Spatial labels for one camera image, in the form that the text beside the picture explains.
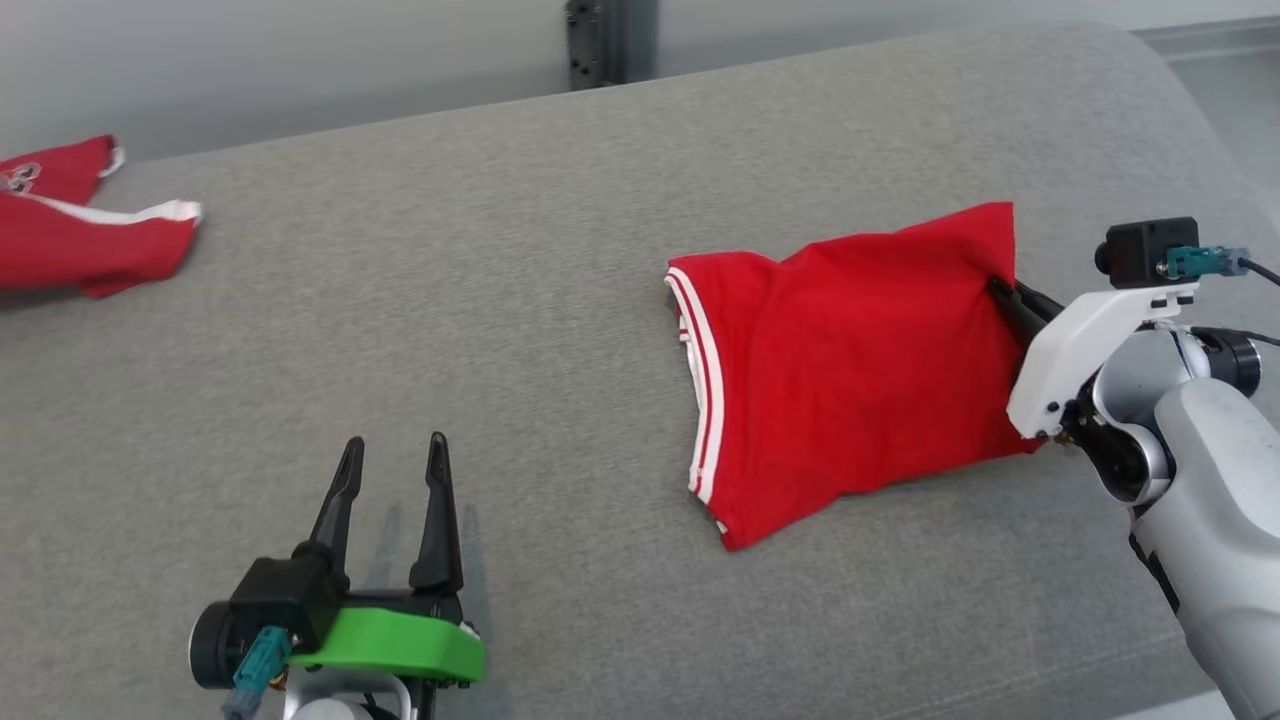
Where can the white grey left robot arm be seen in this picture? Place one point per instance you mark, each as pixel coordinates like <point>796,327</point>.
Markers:
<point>340,705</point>

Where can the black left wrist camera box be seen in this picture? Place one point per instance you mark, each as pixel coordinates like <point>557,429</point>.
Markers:
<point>280,600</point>

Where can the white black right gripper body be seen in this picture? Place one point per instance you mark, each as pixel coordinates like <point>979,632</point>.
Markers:
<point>1060,350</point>

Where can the red garment double white stripes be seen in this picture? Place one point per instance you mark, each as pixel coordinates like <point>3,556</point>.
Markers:
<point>860,380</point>

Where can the black metal bracket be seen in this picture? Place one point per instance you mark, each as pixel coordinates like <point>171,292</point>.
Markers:
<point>610,40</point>

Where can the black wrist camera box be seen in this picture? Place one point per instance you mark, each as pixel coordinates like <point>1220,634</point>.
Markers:
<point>280,600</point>
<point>1145,252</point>

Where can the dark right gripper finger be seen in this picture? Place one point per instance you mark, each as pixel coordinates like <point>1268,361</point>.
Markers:
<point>1025,310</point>

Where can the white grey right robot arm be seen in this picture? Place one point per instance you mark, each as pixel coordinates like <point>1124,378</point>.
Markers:
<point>1220,500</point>

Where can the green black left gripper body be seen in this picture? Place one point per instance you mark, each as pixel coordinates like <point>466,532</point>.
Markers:
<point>400,640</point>

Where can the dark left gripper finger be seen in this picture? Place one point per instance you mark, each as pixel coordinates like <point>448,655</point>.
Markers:
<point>335,520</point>
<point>438,540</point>

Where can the red garment white panel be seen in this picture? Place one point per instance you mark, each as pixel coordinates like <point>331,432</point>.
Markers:
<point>70,240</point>

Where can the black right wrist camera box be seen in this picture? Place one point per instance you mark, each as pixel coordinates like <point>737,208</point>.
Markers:
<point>1145,252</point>

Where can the grey fabric sofa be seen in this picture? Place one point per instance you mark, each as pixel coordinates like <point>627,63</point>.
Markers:
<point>500,350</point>

